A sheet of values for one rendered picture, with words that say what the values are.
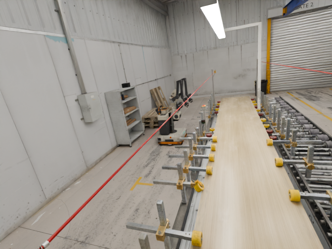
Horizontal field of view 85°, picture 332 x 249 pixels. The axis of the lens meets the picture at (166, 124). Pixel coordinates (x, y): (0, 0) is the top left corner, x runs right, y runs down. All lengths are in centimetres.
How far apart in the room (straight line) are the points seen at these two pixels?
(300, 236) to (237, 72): 931
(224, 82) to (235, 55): 143
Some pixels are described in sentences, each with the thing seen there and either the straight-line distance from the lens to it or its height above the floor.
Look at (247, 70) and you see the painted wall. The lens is 1034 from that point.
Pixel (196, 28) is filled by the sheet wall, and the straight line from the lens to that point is 1051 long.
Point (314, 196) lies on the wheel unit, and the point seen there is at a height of 96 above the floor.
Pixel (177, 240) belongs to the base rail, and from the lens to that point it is 164.
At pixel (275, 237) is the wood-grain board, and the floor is 90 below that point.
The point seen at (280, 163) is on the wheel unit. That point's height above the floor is 95.
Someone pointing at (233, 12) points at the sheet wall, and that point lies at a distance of 1047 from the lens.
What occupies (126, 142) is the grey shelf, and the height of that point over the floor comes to 16.
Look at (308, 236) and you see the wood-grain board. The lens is 150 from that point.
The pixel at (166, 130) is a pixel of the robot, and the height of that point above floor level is 41.
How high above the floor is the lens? 196
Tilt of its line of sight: 18 degrees down
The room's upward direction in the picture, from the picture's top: 9 degrees counter-clockwise
